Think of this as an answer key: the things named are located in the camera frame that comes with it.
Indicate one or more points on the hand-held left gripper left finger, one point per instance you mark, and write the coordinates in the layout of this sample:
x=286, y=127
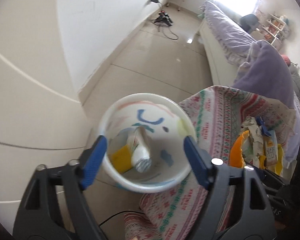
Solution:
x=95, y=160

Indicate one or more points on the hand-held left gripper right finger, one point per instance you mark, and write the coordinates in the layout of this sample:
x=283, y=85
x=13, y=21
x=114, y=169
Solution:
x=196, y=160

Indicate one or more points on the large yellow snack bag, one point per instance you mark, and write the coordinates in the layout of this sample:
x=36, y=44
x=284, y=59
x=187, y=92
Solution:
x=236, y=150

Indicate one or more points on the white plastic bin with drawings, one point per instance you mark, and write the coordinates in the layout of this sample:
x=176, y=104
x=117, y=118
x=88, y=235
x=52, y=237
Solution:
x=165, y=120

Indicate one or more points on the small yellow flat packet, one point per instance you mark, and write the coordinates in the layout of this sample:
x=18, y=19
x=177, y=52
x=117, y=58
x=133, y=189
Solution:
x=121, y=158

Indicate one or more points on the patterned knit blanket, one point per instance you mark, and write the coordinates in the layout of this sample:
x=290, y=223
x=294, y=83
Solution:
x=215, y=120

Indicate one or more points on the white plastic bottle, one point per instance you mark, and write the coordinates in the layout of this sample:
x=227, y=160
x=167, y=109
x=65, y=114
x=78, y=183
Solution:
x=141, y=155

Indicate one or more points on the beige drink carton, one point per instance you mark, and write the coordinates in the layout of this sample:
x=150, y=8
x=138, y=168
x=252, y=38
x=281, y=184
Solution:
x=271, y=150

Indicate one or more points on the crumpled white paper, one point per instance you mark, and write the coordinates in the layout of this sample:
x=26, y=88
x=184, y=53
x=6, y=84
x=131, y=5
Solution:
x=252, y=132

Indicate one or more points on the small blue carton box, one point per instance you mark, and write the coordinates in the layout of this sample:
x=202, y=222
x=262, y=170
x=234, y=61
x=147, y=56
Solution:
x=263, y=128

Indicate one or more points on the purple blanket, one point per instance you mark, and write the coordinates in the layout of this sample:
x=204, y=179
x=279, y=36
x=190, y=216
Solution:
x=265, y=75

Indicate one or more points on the small white floor scrap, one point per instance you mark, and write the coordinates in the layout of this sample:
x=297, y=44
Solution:
x=189, y=40

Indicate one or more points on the grey garment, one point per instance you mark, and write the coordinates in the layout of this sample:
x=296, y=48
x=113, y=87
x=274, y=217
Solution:
x=298, y=82

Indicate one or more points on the pink cloth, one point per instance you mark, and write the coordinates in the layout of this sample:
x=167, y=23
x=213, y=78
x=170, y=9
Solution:
x=286, y=60

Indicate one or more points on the white bed with purple sheet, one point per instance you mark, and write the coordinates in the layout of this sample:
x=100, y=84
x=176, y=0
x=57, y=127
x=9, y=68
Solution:
x=220, y=22

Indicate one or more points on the dark chair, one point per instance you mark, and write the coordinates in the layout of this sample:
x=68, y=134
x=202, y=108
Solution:
x=250, y=22

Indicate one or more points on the white shelf with items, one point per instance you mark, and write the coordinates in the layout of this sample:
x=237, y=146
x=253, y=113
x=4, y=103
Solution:
x=275, y=28

